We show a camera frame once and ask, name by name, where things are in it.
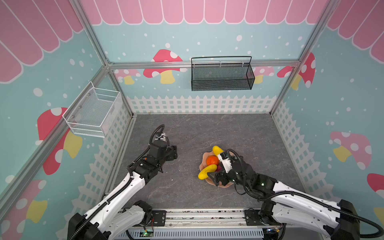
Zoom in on white wire mesh basket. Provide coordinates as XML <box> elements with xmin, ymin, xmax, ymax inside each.
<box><xmin>63</xmin><ymin>82</ymin><xmax>123</xmax><ymax>138</ymax></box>

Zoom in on pink scalloped fruit bowl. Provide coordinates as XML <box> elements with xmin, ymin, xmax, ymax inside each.
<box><xmin>199</xmin><ymin>151</ymin><xmax>234</xmax><ymax>189</ymax></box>

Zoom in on yellow mango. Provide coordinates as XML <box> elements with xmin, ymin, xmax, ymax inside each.
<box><xmin>213</xmin><ymin>146</ymin><xmax>224</xmax><ymax>156</ymax></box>
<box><xmin>198</xmin><ymin>164</ymin><xmax>218</xmax><ymax>180</ymax></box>

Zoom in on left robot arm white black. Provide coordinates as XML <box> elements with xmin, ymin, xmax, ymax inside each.
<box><xmin>68</xmin><ymin>140</ymin><xmax>178</xmax><ymax>240</ymax></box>

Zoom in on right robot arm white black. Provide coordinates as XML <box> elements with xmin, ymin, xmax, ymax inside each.
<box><xmin>208</xmin><ymin>154</ymin><xmax>384</xmax><ymax>240</ymax></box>

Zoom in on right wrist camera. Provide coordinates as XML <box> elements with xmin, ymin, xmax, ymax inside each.
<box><xmin>218</xmin><ymin>152</ymin><xmax>233</xmax><ymax>173</ymax></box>

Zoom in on green circuit board left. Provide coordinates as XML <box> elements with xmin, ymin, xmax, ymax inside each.
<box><xmin>140</xmin><ymin>230</ymin><xmax>154</xmax><ymax>238</ymax></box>

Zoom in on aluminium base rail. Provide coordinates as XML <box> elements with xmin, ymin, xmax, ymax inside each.
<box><xmin>113</xmin><ymin>206</ymin><xmax>326</xmax><ymax>240</ymax></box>

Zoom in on orange tangerine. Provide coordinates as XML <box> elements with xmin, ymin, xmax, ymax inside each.
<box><xmin>206</xmin><ymin>156</ymin><xmax>220</xmax><ymax>166</ymax></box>

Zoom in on black wire mesh basket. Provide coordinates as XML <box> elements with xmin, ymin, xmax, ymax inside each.
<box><xmin>191</xmin><ymin>56</ymin><xmax>256</xmax><ymax>91</ymax></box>

